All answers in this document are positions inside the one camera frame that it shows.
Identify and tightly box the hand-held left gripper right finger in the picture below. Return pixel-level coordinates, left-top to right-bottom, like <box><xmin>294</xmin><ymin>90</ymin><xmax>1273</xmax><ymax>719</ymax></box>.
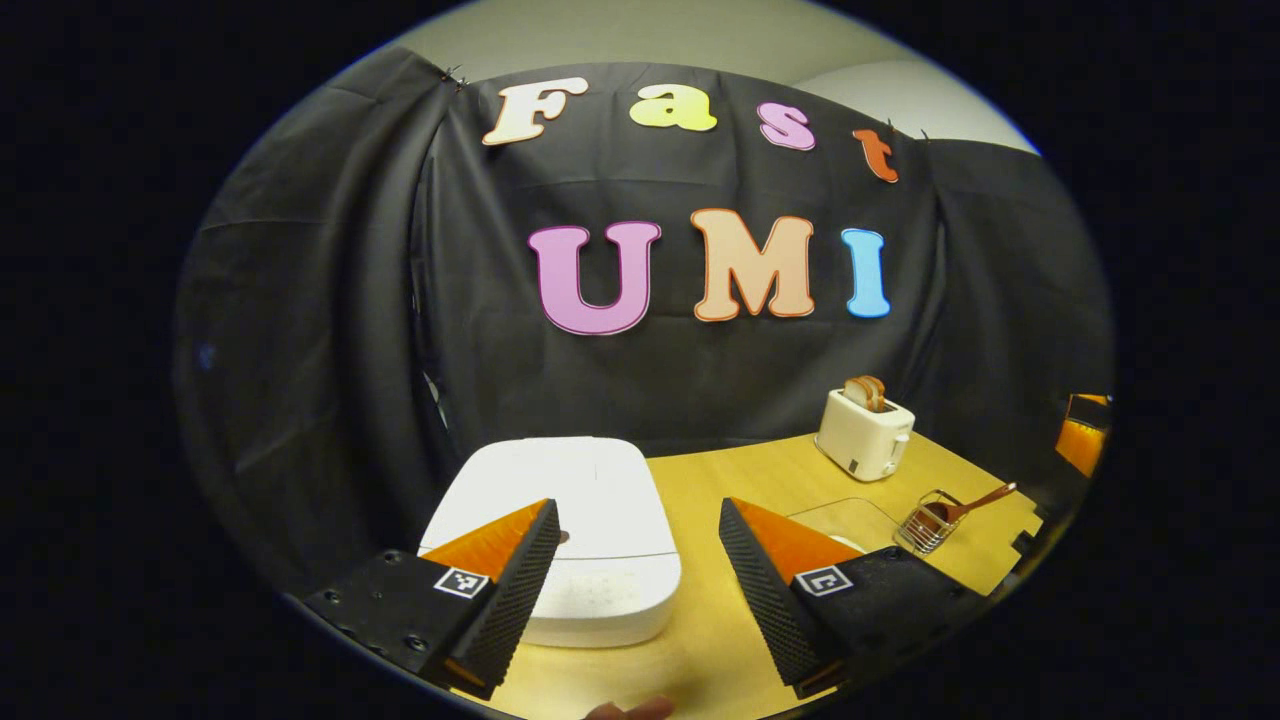
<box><xmin>717</xmin><ymin>496</ymin><xmax>991</xmax><ymax>701</ymax></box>

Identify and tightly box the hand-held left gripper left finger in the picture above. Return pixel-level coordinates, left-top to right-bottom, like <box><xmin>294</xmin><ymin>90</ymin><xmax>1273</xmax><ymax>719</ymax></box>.
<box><xmin>303</xmin><ymin>497</ymin><xmax>563</xmax><ymax>699</ymax></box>

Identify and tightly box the brown wooden spoon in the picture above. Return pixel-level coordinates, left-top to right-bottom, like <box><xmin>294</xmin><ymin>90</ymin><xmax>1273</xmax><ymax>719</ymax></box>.
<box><xmin>922</xmin><ymin>482</ymin><xmax>1018</xmax><ymax>526</ymax></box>

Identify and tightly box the white rice cooker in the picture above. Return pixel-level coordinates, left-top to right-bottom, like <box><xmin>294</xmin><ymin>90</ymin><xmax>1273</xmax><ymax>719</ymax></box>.
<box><xmin>418</xmin><ymin>436</ymin><xmax>684</xmax><ymax>649</ymax></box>

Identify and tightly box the metal wire chopstick holder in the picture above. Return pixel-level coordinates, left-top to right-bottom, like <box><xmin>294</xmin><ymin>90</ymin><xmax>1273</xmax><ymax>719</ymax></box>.
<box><xmin>893</xmin><ymin>489</ymin><xmax>963</xmax><ymax>556</ymax></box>

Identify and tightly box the clear glass dish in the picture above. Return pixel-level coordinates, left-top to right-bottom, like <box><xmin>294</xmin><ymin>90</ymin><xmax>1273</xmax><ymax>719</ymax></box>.
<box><xmin>787</xmin><ymin>497</ymin><xmax>906</xmax><ymax>556</ymax></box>

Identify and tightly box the white toaster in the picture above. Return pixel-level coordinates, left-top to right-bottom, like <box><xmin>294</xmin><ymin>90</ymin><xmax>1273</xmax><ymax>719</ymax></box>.
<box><xmin>815</xmin><ymin>388</ymin><xmax>916</xmax><ymax>483</ymax></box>

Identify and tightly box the black backdrop cloth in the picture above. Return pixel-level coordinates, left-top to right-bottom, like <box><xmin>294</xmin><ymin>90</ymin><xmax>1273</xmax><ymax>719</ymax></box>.
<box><xmin>172</xmin><ymin>45</ymin><xmax>1118</xmax><ymax>601</ymax></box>

